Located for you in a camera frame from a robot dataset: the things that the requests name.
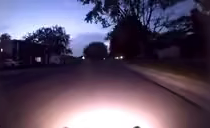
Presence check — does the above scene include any vehicle with headlights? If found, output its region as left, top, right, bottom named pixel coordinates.
left=113, top=54, right=126, bottom=62

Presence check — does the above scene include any round dark tree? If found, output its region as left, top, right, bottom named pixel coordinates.
left=82, top=41, right=109, bottom=62

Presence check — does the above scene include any dark asphalt road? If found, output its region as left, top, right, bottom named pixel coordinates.
left=0, top=59, right=210, bottom=128

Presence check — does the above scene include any large dark tree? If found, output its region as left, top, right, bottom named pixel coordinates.
left=76, top=0, right=210, bottom=62

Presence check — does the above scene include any dark leafy tree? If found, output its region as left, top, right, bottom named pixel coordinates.
left=22, top=24, right=74, bottom=56

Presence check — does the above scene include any low building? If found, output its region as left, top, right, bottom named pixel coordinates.
left=0, top=39, right=51, bottom=66

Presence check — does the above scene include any pale concrete sidewalk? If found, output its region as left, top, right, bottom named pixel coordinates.
left=125, top=62, right=210, bottom=111

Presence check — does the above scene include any pale parked car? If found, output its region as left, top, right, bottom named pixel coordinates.
left=0, top=58, right=23, bottom=70

